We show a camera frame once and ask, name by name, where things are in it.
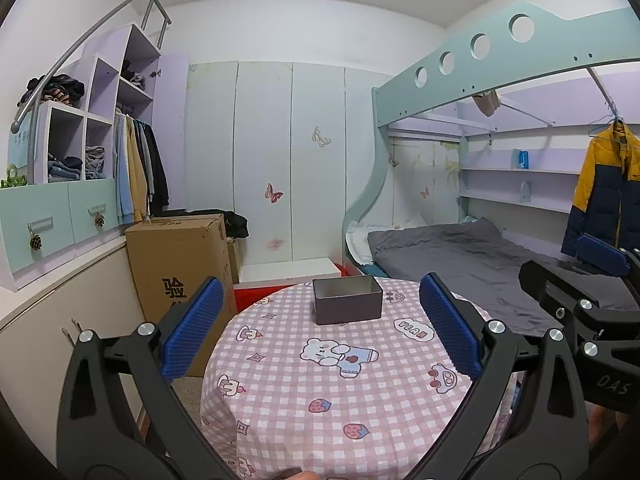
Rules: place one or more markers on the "purple wall shelves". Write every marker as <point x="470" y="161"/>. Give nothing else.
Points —
<point x="540" y="177"/>

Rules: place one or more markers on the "teal bunk bed frame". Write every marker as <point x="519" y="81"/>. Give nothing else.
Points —
<point x="400" y="95"/>

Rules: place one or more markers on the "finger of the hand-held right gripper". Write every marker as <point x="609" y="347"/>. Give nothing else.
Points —
<point x="550" y="285"/>
<point x="600" y="255"/>

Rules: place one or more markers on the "grey metal handrail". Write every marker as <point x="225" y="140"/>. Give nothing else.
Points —
<point x="75" y="47"/>

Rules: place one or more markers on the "black clothes bundle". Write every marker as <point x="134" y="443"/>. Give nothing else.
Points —
<point x="236" y="225"/>

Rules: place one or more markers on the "blue clothes hanger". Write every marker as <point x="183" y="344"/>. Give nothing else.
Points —
<point x="607" y="129"/>

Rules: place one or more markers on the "pine cone drawer pendant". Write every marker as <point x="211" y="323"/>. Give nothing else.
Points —
<point x="36" y="243"/>
<point x="99" y="220"/>

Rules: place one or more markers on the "yellow and navy jacket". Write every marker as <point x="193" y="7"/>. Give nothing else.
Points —
<point x="605" y="190"/>

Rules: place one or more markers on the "purple cubby shelf unit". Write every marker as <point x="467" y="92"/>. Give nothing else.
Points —
<point x="107" y="95"/>

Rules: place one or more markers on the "grey folded clothes pile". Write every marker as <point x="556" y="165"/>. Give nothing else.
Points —
<point x="95" y="162"/>

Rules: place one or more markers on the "striped dark clothes heap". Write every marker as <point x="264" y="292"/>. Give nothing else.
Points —
<point x="57" y="89"/>

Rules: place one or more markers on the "grey metal tin box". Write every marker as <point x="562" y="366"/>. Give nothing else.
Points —
<point x="347" y="307"/>

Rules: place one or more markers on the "pink checkered cartoon tablecloth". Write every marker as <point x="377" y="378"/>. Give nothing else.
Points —
<point x="310" y="375"/>

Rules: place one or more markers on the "grey bed blanket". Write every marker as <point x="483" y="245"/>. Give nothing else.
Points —
<point x="450" y="255"/>

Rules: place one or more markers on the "white low platform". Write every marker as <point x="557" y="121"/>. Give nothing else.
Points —
<point x="285" y="271"/>

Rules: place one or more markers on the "white low cabinet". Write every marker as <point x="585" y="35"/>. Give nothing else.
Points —
<point x="45" y="340"/>

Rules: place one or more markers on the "person's right forearm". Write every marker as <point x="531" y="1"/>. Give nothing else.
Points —
<point x="602" y="422"/>

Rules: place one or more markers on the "grey metal hanging rod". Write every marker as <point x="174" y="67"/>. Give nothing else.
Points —
<point x="602" y="92"/>

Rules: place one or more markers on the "white butterfly wardrobe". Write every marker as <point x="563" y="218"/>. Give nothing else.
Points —
<point x="260" y="150"/>

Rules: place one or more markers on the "white shelf bracket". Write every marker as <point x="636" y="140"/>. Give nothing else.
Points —
<point x="526" y="192"/>

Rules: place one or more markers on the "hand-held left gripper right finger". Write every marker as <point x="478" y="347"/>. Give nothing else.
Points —
<point x="450" y="330"/>

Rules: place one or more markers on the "red rug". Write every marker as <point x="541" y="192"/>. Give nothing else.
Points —
<point x="250" y="297"/>

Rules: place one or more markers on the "white pillow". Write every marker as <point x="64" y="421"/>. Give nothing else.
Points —
<point x="357" y="245"/>

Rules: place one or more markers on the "dark folded clothes pile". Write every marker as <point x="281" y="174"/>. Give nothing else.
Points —
<point x="65" y="169"/>

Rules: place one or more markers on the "row of hanging clothes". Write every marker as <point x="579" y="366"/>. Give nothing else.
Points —
<point x="140" y="170"/>

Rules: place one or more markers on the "teal drawer cabinet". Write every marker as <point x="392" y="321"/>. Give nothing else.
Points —
<point x="55" y="230"/>

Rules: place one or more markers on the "small dark clothes heap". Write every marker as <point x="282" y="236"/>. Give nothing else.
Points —
<point x="132" y="77"/>

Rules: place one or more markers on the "beige hanging cloth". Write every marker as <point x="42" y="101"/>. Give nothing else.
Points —
<point x="487" y="102"/>

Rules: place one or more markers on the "large printed cardboard box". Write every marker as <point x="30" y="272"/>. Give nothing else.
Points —
<point x="170" y="260"/>

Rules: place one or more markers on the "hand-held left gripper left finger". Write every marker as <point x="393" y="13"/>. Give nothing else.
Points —
<point x="192" y="330"/>

